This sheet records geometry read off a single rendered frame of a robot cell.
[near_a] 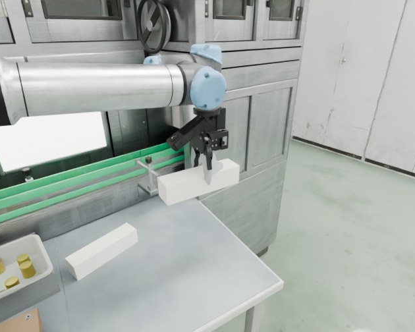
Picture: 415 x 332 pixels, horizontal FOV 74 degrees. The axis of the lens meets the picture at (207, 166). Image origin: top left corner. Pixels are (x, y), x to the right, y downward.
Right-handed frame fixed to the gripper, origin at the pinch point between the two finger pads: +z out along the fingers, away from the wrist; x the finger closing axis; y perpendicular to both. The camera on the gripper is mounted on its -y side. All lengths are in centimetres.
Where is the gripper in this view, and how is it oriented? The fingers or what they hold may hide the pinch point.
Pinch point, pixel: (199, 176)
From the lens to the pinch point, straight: 80.8
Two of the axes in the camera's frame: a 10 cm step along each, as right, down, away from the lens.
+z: 0.0, 9.0, 4.4
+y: 8.5, -2.3, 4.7
